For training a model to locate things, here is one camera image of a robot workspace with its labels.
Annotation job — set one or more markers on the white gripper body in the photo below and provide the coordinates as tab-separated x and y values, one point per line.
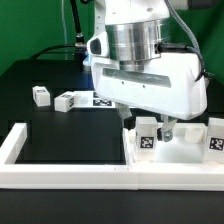
172	84

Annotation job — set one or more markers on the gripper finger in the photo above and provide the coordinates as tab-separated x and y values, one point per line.
165	132
125	115

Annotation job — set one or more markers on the white square table top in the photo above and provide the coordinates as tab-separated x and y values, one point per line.
187	146

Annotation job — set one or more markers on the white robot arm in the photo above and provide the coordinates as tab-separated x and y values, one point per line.
145	56

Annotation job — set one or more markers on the white marker tag sheet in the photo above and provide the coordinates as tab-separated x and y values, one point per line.
90	99

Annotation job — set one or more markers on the white U-shaped fence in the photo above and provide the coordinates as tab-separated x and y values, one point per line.
161	176

